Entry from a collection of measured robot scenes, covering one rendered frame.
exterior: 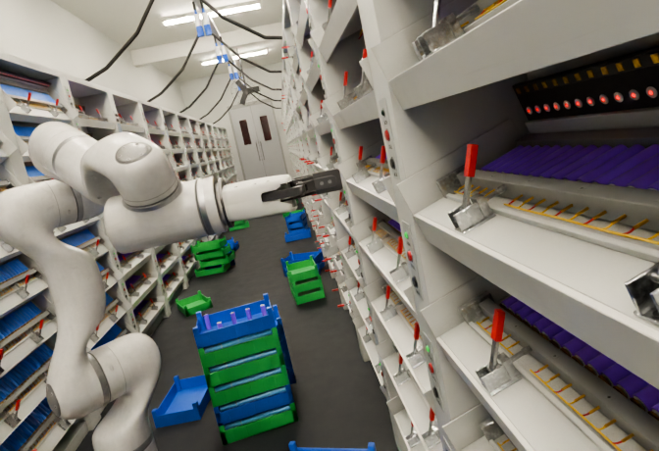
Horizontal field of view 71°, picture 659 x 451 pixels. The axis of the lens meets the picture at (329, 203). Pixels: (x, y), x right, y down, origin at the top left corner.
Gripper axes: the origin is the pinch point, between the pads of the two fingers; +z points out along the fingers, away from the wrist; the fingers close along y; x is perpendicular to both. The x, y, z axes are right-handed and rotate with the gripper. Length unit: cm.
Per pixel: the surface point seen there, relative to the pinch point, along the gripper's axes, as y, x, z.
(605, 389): 31.6, -20.8, 18.6
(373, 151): -66, -1, 20
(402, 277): -22.1, -25.0, 13.0
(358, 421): -92, -101, 0
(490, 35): 34.7, 11.3, 11.1
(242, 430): -99, -98, -44
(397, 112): 4.1, 7.8, 11.2
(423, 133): 4.1, 4.2, 14.3
